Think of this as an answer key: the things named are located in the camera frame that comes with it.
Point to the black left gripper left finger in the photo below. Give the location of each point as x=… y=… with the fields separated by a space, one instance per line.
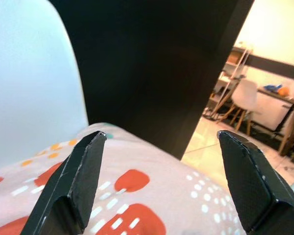
x=73 y=186

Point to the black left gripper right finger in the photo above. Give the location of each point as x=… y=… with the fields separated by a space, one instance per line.
x=254 y=186

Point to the pink pillow with red patches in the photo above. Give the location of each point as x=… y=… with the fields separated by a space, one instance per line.
x=147 y=191

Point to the white chair with wooden legs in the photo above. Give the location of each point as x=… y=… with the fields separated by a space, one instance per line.
x=245 y=95

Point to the white low cabinet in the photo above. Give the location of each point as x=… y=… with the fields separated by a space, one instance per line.
x=272 y=110

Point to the wooden table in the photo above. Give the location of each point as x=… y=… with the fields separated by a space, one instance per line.
x=292 y=117

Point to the orange ball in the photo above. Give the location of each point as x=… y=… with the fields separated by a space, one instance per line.
x=283 y=91

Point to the blue toy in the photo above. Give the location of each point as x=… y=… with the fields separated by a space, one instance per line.
x=273 y=87

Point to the white ladder shelf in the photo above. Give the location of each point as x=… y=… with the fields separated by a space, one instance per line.
x=231 y=73

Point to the dark brown cabinet panel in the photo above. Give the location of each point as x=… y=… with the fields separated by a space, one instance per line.
x=147 y=68

